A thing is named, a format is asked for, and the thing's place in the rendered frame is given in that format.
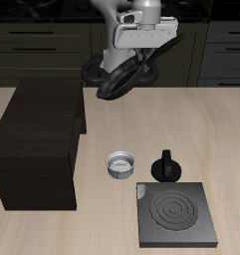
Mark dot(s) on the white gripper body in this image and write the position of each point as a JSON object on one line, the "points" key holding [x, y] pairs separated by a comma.
{"points": [[141, 35]]}

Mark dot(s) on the dark wooden cabinet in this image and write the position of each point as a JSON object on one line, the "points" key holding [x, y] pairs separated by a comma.
{"points": [[38, 132]]}

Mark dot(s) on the dark olive kitchen cupboard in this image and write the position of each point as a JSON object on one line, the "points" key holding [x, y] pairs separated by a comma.
{"points": [[42, 50]]}

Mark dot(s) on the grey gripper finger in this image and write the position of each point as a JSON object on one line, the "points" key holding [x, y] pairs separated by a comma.
{"points": [[139, 53], [148, 51]]}

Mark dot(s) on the round black stove knob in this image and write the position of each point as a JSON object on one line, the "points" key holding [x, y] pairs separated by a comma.
{"points": [[166, 169]]}

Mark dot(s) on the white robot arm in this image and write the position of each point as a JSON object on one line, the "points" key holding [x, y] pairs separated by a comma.
{"points": [[108, 13]]}

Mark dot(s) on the black frying pan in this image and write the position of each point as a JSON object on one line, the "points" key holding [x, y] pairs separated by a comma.
{"points": [[121, 81]]}

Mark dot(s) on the small grey fluted dish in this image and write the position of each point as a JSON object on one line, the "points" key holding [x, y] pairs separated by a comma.
{"points": [[120, 165]]}

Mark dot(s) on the flat black base plate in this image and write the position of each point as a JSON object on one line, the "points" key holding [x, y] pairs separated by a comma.
{"points": [[90, 71]]}

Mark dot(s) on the grey kitchen cupboard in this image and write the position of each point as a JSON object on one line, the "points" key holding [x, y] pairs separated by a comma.
{"points": [[224, 53]]}

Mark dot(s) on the black kitchen countertop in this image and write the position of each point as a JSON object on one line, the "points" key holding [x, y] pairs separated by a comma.
{"points": [[42, 10]]}

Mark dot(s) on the dark grey stove plate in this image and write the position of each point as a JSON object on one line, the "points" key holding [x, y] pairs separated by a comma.
{"points": [[174, 212]]}

